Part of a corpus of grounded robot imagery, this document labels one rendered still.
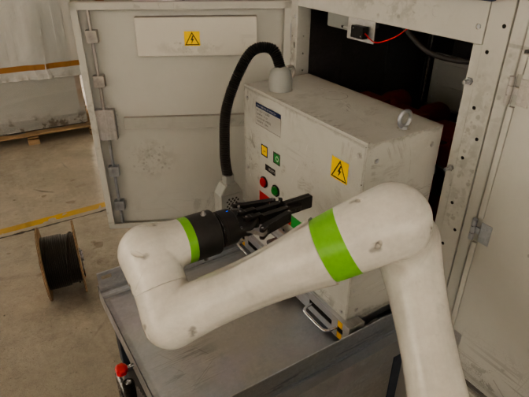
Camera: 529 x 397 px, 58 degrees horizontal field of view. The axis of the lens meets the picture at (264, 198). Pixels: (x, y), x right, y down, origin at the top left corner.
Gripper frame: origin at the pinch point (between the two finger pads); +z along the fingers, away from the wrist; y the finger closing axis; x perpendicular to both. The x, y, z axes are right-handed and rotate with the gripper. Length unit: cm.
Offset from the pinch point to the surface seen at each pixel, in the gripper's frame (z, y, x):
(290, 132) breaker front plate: 8.5, -15.7, 9.8
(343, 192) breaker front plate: 8.5, 5.2, 3.0
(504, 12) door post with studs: 30, 19, 40
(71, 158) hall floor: 6, -336, -123
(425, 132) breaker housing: 25.0, 10.8, 15.4
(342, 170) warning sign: 8.4, 4.4, 8.0
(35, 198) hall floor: -32, -278, -123
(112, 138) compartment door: -20, -72, -5
